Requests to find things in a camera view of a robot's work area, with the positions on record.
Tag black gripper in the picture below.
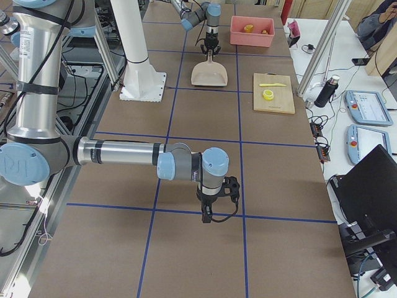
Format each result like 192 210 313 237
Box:
196 187 228 224
200 32 221 56

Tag beige plastic dustpan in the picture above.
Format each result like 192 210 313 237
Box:
191 53 228 87

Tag yellow toy corn cob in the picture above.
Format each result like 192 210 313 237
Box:
243 24 254 33

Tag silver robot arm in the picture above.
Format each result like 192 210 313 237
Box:
169 1 221 58
1 1 239 223

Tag pink plastic bin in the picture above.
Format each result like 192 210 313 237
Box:
230 16 275 48

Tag yellow plastic knife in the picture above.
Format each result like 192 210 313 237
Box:
259 83 287 87

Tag wooden cutting board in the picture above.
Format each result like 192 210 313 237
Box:
253 73 295 114

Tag pink cloth on stand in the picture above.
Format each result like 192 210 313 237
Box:
287 20 300 47

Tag black water bottle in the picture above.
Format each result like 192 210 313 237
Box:
314 74 340 108

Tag black usb hub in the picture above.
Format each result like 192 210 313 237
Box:
310 122 331 163

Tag black smartphone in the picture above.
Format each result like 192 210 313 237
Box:
351 58 371 66

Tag black monitor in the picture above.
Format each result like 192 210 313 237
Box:
330 145 396 232

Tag seated person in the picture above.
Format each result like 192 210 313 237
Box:
357 0 396 56

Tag upper blue teach pendant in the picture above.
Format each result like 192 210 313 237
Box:
344 90 393 127

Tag blue teach pendant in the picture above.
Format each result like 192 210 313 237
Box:
347 124 392 165
344 90 393 127

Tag lower blue teach pendant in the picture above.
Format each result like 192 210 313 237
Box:
347 124 392 165

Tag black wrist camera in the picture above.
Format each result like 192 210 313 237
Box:
223 176 240 204

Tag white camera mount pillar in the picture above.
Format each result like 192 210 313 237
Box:
111 0 166 102

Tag aluminium frame post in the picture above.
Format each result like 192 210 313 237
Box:
297 0 352 97

